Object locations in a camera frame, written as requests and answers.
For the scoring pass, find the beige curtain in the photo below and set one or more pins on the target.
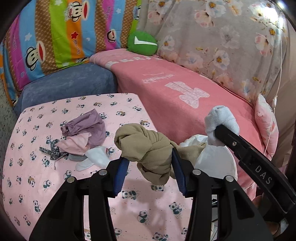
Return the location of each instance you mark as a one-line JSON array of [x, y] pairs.
[[284, 88]]

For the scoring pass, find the black white patterned fabric scrap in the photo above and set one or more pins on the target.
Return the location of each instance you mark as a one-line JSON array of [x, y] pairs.
[[54, 152]]

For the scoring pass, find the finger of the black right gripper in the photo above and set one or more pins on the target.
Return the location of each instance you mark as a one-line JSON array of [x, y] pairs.
[[233, 143]]

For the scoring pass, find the purple cloth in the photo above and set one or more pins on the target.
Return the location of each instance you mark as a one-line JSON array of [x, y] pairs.
[[90, 122]]

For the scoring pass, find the green round pillow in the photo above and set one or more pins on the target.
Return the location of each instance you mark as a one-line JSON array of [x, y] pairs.
[[142, 43]]

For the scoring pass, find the light pink cloth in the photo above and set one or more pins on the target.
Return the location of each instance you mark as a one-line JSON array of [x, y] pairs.
[[77, 145]]

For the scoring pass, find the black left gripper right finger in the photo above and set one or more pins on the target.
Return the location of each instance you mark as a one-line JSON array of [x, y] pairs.
[[238, 218]]

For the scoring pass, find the light blue white cloth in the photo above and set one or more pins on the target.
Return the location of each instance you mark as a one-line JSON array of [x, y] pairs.
[[219, 115]]

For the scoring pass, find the small pink pillow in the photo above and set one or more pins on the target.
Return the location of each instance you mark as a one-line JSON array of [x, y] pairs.
[[267, 125]]

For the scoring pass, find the pink blanket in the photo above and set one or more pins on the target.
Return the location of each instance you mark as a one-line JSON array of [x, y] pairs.
[[176, 99]]

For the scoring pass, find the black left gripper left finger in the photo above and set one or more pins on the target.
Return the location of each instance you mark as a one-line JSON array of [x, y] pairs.
[[63, 217]]

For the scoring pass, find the grey floral sheet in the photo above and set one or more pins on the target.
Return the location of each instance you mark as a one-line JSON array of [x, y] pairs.
[[239, 44]]

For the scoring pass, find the pink panda print sheet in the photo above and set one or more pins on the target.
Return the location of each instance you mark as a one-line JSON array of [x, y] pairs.
[[30, 178]]

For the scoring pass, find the colourful striped monkey pillow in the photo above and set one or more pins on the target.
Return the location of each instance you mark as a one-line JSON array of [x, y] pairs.
[[47, 36]]

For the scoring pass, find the white sock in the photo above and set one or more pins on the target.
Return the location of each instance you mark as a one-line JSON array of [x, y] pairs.
[[98, 156]]

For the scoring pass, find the tan knotted cloth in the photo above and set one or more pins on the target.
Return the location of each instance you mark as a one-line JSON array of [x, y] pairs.
[[152, 151]]

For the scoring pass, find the white lined trash bin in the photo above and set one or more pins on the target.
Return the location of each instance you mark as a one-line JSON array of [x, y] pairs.
[[215, 161]]

